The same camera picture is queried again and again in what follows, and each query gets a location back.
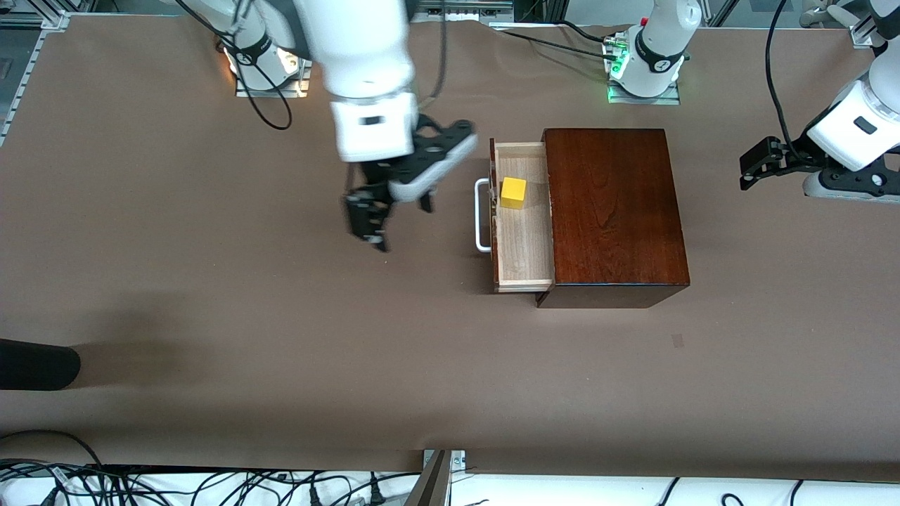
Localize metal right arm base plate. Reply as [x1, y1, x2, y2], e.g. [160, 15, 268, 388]
[236, 53, 311, 98]

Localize light wood drawer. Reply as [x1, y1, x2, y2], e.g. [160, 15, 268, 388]
[490, 138, 556, 294]

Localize grey equipment box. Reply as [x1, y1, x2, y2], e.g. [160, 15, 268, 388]
[410, 0, 514, 20]

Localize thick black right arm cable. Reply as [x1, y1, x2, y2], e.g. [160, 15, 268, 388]
[418, 0, 451, 113]

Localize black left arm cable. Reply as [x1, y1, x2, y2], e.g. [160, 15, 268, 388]
[766, 0, 811, 153]

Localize dark metal frame post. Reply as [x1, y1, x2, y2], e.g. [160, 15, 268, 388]
[404, 450, 454, 506]

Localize long black table cable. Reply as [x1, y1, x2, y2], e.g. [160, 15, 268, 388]
[501, 30, 621, 61]

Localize aluminium frame rail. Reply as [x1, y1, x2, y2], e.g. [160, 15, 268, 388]
[0, 11, 71, 148]

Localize grey chair base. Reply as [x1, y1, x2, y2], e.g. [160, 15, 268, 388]
[802, 0, 867, 29]

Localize black looped floor cable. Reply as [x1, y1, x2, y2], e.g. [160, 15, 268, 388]
[0, 430, 106, 468]

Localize short black table cable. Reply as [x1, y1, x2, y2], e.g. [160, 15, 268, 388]
[559, 20, 617, 44]

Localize dark brown wooden cabinet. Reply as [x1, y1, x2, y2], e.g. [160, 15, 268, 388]
[536, 128, 690, 309]

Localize brown table cover sheet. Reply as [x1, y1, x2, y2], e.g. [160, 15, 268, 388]
[0, 14, 900, 483]

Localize aluminium frame corner profile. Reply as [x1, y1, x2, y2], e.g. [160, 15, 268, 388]
[849, 7, 888, 48]

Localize white drawer handle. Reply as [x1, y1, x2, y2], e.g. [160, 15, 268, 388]
[475, 178, 493, 253]

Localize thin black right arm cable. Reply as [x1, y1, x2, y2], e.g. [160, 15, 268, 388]
[176, 0, 293, 131]

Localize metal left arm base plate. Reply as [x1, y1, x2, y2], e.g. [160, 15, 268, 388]
[608, 79, 681, 106]

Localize black ribbed foam cylinder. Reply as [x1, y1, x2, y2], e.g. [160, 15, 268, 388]
[0, 339, 82, 391]

